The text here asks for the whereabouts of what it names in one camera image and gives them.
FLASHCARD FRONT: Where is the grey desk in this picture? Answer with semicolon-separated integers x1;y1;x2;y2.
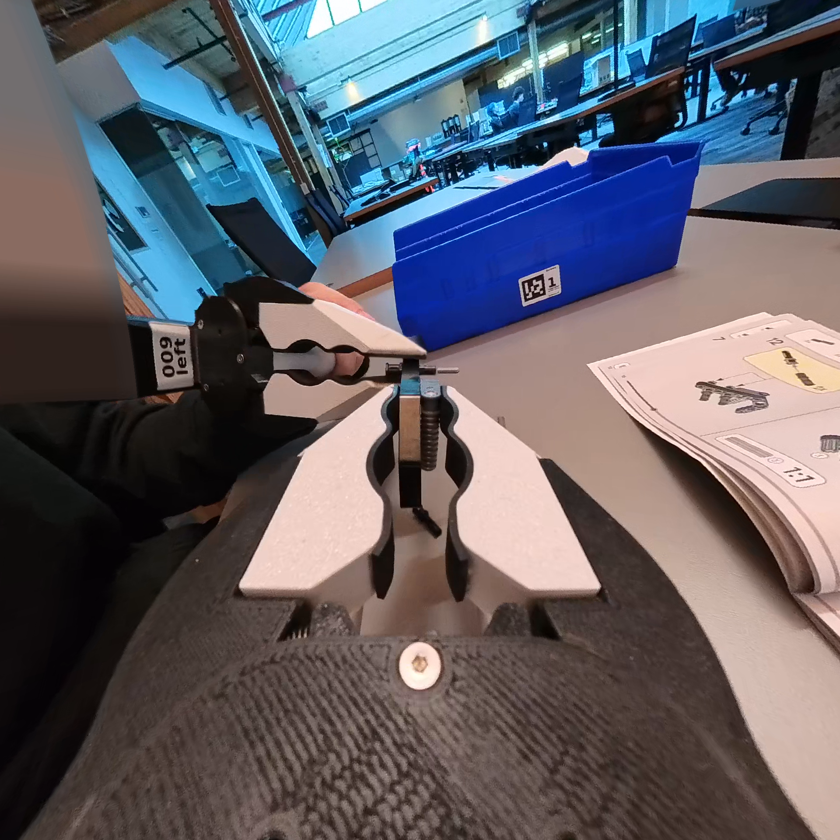
223;157;840;840

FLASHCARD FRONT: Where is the pale desk with wooden edge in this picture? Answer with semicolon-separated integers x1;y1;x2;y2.
314;147;592;298

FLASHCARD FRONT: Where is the wooden support post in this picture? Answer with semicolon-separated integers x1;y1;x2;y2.
210;0;332;247

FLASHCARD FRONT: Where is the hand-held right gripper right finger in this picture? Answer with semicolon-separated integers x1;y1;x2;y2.
441;386;603;603

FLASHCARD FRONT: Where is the person's dark clothing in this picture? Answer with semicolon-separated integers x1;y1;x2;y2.
0;486;224;840

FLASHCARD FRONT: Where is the long wooden office desk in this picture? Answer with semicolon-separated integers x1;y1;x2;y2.
459;66;686;173

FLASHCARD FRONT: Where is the black office chair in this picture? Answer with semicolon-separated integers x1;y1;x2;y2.
646;14;698;80
745;66;798;135
205;197;317;287

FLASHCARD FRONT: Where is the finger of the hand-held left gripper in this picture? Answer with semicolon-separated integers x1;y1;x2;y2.
258;298;429;360
261;367;398;422

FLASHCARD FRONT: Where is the blue plastic bin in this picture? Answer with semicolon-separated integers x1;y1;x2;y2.
392;140;704;353

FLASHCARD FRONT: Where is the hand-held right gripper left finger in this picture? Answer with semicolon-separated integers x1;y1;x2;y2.
238;386;403;601

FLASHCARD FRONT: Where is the person's left forearm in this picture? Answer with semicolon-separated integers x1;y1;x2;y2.
0;387;319;526

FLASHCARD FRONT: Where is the toy instruction booklet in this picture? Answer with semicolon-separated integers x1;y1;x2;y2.
587;313;840;657

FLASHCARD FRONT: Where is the person's left hand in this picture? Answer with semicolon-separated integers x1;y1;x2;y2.
298;282;376;382

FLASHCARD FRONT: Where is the black toy assembly with spring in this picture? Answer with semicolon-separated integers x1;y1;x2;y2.
386;358;442;509

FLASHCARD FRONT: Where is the black flat pad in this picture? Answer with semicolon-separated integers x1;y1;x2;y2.
689;176;840;231

